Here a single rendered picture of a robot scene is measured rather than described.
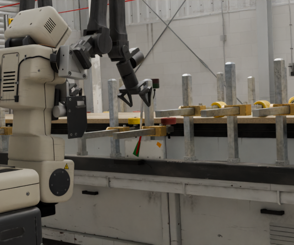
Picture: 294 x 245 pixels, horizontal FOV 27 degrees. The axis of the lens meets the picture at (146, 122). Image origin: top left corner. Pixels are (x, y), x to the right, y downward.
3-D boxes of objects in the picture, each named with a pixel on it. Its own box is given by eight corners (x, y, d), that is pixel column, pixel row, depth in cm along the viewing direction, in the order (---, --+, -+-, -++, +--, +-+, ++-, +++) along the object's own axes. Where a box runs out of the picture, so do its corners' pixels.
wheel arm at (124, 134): (117, 141, 288) (117, 131, 288) (112, 140, 290) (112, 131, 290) (174, 133, 321) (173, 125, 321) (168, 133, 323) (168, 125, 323)
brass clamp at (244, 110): (245, 115, 274) (245, 104, 274) (219, 115, 283) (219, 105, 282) (252, 114, 279) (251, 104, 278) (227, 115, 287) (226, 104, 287)
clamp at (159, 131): (160, 136, 307) (160, 126, 307) (140, 135, 316) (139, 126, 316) (167, 135, 312) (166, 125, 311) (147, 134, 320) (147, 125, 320)
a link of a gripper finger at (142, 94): (145, 102, 250) (137, 82, 247) (158, 101, 246) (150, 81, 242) (135, 110, 246) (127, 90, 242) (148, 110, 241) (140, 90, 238)
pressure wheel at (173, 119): (170, 139, 315) (169, 117, 315) (158, 139, 320) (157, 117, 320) (180, 137, 321) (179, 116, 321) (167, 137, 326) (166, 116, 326)
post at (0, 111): (3, 158, 394) (-2, 84, 391) (-1, 158, 396) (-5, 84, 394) (7, 158, 397) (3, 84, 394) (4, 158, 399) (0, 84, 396)
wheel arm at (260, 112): (259, 116, 240) (259, 108, 240) (251, 117, 243) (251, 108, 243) (314, 110, 279) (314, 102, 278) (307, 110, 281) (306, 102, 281)
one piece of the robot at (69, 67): (67, 76, 214) (68, 44, 214) (57, 76, 217) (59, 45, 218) (87, 79, 221) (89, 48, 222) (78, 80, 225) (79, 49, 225)
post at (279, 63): (284, 168, 265) (280, 58, 262) (277, 168, 267) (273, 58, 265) (287, 167, 267) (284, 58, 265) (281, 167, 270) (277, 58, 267)
